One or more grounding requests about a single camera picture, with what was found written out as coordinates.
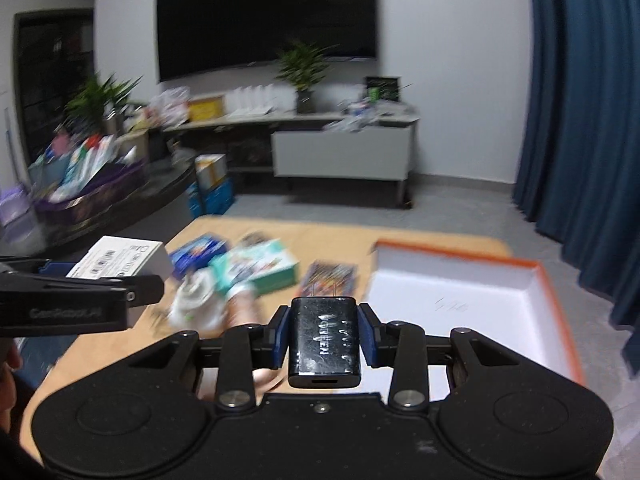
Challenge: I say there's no white tv console cabinet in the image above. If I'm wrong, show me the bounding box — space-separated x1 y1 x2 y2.
165 112 419 208

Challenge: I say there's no purple storage tray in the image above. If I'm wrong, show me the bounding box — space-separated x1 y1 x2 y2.
34 160 146 226

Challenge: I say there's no potted plant on side table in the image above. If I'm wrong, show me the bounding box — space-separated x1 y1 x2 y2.
65 73 141 134

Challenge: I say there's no white power adapter box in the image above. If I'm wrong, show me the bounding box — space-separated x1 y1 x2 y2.
65 234 176 328

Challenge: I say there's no blue curtain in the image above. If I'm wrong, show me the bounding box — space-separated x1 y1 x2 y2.
513 0 639 374

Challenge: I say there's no green bandage box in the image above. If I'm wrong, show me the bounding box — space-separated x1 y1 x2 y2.
208 240 298 295

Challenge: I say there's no orange white cardboard box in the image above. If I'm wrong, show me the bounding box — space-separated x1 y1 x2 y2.
363 240 586 385

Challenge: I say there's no black wall television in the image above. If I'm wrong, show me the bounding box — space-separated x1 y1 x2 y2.
155 0 378 81

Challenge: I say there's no dark playing card box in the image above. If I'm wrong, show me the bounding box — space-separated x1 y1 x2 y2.
299 261 357 297

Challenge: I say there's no white bulb socket adapter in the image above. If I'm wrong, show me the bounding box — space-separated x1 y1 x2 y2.
167 268 226 334

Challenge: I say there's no black green product box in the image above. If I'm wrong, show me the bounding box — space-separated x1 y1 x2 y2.
364 76 400 102

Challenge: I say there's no black glass side table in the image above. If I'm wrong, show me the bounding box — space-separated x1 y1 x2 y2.
1 157 196 258

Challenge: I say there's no yellow box on console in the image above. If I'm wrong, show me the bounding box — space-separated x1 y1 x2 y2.
188 96 226 122

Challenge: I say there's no copper bottle white cap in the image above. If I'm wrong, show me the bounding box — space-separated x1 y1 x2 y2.
224 283 282 396

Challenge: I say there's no white router with antennas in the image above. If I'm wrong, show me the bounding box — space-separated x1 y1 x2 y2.
224 84 294 117

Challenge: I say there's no white yellow carton on floor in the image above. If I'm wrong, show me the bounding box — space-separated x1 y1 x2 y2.
195 154 227 191

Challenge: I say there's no potted green plant on console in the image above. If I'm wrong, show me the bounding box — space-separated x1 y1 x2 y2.
277 39 329 115

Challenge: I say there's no blue tin box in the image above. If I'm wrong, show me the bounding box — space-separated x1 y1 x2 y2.
169 233 229 281

